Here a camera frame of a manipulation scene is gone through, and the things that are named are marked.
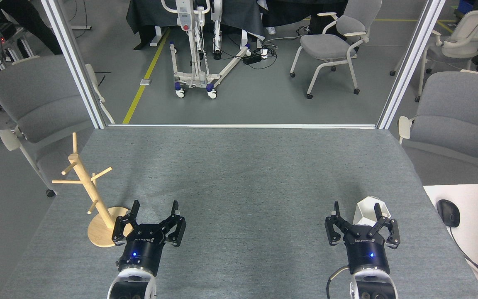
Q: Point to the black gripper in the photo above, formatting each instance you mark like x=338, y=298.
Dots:
x=141, y=249
x=365, y=251

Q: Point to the white faceted cup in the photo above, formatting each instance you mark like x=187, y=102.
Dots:
x=365, y=209

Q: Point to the wooden cup rack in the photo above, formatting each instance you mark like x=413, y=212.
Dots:
x=98, y=203

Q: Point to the grey chair beside rack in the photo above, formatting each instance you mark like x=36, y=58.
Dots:
x=40, y=99

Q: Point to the black computer mouse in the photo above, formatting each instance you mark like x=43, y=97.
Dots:
x=448, y=212

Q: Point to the grey chair beside desk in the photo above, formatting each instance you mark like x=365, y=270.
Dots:
x=459, y=120

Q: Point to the metal floor plate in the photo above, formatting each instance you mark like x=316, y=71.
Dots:
x=145, y=82

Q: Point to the white stand on wheels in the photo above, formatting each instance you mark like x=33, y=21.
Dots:
x=199, y=79

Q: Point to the black power strip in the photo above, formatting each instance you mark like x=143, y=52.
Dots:
x=252, y=58

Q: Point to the black table cloth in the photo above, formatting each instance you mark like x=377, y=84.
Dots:
x=288, y=10
x=147, y=14

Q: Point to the white shoe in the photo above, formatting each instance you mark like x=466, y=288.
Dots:
x=271, y=30

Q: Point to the white-backed grey chair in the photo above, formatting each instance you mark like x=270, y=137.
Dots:
x=467, y=31

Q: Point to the person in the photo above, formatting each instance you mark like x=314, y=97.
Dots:
x=35, y=25

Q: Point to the silver post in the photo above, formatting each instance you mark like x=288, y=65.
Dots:
x=409, y=62
x=77, y=62

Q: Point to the grey chair with white frame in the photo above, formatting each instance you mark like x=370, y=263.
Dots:
x=326, y=45

